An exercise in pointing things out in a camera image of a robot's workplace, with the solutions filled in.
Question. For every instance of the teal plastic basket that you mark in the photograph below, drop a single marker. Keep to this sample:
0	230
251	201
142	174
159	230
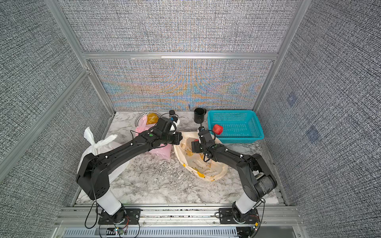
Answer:
239	126

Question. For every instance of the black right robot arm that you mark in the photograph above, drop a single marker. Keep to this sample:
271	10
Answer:
255	175

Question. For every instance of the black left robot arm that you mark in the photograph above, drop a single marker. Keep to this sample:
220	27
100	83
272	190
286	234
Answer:
93	174

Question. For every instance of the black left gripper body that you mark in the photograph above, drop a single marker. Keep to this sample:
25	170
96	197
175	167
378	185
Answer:
174	139

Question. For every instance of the yellow food on plate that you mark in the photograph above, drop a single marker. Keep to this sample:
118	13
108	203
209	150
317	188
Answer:
152	118

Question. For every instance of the cream banana print plastic bag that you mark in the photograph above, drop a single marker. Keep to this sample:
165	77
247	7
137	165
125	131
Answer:
194	163

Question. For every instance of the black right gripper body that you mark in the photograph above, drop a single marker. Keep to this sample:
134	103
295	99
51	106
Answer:
199	147

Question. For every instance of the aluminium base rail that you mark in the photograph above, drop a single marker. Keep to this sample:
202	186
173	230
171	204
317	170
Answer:
180	221

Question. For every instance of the black cylindrical cup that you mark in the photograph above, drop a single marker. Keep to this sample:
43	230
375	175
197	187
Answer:
198	115

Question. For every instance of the white plastic bag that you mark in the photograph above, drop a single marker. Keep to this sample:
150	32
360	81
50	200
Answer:
101	147

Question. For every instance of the pink plastic bag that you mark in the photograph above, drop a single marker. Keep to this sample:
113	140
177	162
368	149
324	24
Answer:
164	152

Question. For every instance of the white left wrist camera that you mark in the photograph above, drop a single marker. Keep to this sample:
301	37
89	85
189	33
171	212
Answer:
174	123

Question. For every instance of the patterned plate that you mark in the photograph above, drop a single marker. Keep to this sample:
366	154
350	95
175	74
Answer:
143	115

